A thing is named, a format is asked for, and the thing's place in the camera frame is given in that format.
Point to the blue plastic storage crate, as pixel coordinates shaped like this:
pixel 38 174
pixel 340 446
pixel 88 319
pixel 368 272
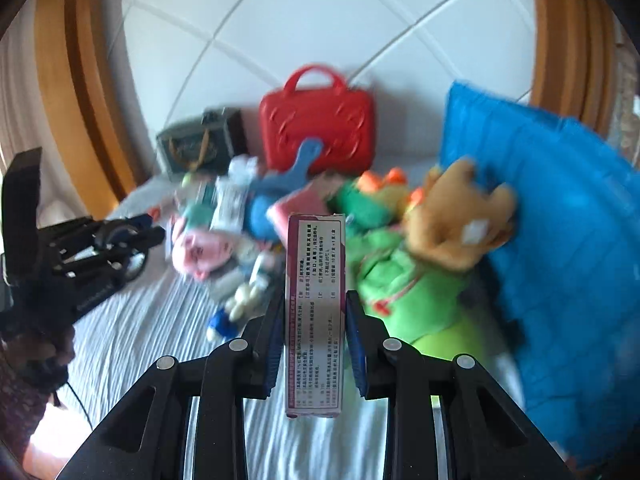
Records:
pixel 569 276

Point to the long pink medicine box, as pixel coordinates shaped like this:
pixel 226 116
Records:
pixel 315 290

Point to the black gift bag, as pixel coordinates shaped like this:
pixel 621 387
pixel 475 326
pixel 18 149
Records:
pixel 204 143

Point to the pink pig plush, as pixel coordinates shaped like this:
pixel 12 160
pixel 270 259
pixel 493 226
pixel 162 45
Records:
pixel 198 253

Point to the clear wipes packet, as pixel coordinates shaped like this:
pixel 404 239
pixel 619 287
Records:
pixel 230 205

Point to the small green frog plush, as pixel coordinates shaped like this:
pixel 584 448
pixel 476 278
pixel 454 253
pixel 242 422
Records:
pixel 369 211

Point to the large green frog plush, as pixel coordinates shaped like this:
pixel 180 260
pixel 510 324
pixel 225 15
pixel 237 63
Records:
pixel 437 311

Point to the brown teddy bear plush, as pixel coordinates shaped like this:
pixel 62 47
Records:
pixel 457 221

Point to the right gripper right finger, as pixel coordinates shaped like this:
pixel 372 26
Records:
pixel 443 408

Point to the red plastic toy suitcase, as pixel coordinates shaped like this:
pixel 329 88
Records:
pixel 316 102

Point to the blue round plush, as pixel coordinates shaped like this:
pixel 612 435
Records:
pixel 256 222

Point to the small white bear blue clothes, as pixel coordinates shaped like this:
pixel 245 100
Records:
pixel 234 306

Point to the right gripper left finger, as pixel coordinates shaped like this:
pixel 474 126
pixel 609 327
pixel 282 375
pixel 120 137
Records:
pixel 193 409

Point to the pink tissue pack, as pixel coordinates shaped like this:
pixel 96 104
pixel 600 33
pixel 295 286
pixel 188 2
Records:
pixel 304 202

